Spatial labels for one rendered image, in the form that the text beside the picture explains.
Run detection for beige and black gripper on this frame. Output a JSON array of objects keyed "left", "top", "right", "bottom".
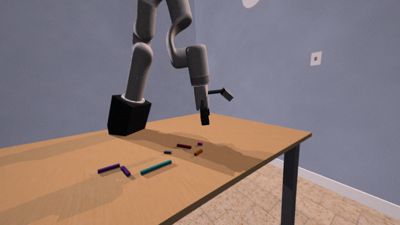
[{"left": 191, "top": 81, "right": 210, "bottom": 125}]

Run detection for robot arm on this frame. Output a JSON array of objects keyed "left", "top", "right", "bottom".
[{"left": 121, "top": 0, "right": 233, "bottom": 104}]

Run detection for turquoise rod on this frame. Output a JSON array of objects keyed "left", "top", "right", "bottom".
[{"left": 140, "top": 160, "right": 172, "bottom": 175}]

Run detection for purple rod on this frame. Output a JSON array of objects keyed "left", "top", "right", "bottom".
[
  {"left": 121, "top": 166, "right": 131, "bottom": 177},
  {"left": 98, "top": 164, "right": 120, "bottom": 174}
]

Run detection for orange rod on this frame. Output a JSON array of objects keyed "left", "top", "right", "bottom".
[{"left": 194, "top": 149, "right": 203, "bottom": 156}]

